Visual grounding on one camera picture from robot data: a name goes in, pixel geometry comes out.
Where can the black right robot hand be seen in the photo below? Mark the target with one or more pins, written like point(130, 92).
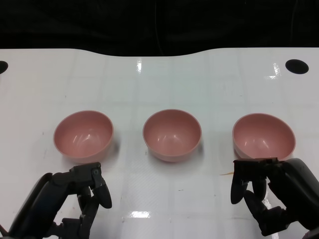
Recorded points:
point(296, 184)

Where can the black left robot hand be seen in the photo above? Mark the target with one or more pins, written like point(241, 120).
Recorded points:
point(49, 196)

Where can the pink plastic bowl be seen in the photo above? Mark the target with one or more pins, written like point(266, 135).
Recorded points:
point(263, 135)
point(83, 135)
point(172, 135)

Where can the black round table grommet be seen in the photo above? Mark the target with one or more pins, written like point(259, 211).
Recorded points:
point(3, 67)
point(296, 66)

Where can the black backdrop curtain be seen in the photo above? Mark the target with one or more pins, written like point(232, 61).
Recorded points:
point(159, 22)

